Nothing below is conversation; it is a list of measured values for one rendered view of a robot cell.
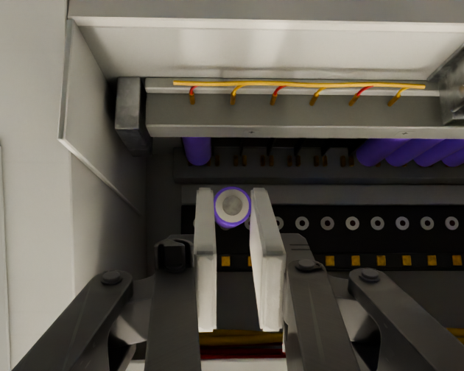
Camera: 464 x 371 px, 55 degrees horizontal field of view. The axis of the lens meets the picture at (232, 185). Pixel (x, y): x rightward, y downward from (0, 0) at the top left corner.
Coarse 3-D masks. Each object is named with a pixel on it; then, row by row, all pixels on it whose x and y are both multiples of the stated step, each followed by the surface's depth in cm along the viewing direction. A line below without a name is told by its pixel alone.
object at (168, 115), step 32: (160, 96) 23; (192, 96) 22; (224, 96) 23; (256, 96) 23; (288, 96) 23; (320, 96) 23; (352, 96) 23; (384, 96) 23; (416, 96) 23; (160, 128) 23; (192, 128) 23; (224, 128) 23; (256, 128) 23; (288, 128) 23; (320, 128) 23; (352, 128) 23; (384, 128) 23; (416, 128) 23; (448, 128) 23
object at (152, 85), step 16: (160, 80) 22; (192, 80) 22; (208, 80) 23; (224, 80) 23; (240, 80) 23; (272, 80) 23; (288, 80) 23; (304, 80) 23; (320, 80) 23; (336, 80) 23; (352, 80) 23; (368, 80) 23; (384, 80) 23; (400, 80) 23; (416, 80) 23
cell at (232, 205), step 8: (224, 192) 20; (232, 192) 21; (240, 192) 21; (216, 200) 20; (224, 200) 20; (232, 200) 20; (240, 200) 20; (248, 200) 20; (216, 208) 20; (224, 208) 20; (232, 208) 20; (240, 208) 20; (248, 208) 20; (216, 216) 20; (224, 216) 20; (232, 216) 20; (240, 216) 20; (248, 216) 20; (224, 224) 20; (232, 224) 20
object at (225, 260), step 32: (192, 224) 36; (288, 224) 36; (384, 224) 36; (416, 224) 36; (224, 256) 35; (320, 256) 35; (352, 256) 35; (384, 256) 35; (416, 256) 36; (448, 256) 36
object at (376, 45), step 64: (128, 0) 18; (192, 0) 18; (256, 0) 18; (320, 0) 18; (384, 0) 18; (448, 0) 18; (64, 64) 17; (128, 64) 21; (192, 64) 21; (256, 64) 21; (320, 64) 21; (384, 64) 21; (64, 128) 16; (128, 128) 22; (128, 192) 29; (192, 192) 36; (320, 192) 36; (384, 192) 36; (448, 192) 36
